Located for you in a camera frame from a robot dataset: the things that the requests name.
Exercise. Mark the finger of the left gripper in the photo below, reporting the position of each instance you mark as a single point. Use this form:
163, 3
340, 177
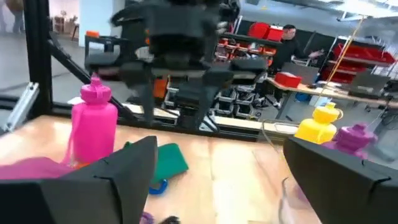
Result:
211, 93
147, 99

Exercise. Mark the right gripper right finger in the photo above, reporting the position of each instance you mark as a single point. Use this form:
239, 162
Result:
342, 193

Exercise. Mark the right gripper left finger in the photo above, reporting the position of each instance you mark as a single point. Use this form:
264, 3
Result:
93, 202

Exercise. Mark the purple plastic sports bottle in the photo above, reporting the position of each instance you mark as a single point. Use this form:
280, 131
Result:
354, 140

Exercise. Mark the pink plastic sports bottle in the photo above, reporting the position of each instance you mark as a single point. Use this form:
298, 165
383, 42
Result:
93, 130

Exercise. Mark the dark green microfibre cloth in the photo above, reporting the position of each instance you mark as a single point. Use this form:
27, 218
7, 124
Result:
171, 161

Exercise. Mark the yellow plastic sports bottle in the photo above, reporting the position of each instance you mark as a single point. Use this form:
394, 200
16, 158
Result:
314, 130

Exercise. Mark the parts bin rack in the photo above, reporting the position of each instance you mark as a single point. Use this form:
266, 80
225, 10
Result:
245, 102

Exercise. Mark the black cart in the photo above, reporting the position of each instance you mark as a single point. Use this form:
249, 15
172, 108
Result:
105, 59

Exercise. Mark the clear plastic container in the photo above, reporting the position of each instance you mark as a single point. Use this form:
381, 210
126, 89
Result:
283, 202
385, 149
273, 133

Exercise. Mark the magenta microfibre cloth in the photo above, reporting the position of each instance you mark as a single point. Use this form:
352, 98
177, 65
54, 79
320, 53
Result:
31, 169

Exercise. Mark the red box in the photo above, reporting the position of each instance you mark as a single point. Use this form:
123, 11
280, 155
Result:
287, 80

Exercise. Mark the red storage bin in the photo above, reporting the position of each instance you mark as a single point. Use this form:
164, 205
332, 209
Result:
258, 30
275, 34

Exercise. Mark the person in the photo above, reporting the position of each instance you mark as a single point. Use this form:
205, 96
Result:
287, 53

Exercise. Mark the grey laptop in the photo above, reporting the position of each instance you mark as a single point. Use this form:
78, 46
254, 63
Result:
306, 71
370, 84

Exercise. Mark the wooden background table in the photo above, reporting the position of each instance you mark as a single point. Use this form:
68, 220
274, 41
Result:
326, 91

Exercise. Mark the shelf with red bins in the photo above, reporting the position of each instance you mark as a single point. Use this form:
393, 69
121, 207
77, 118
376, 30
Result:
357, 56

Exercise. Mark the silver aluminium bracket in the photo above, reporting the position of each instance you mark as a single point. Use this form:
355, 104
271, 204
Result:
21, 105

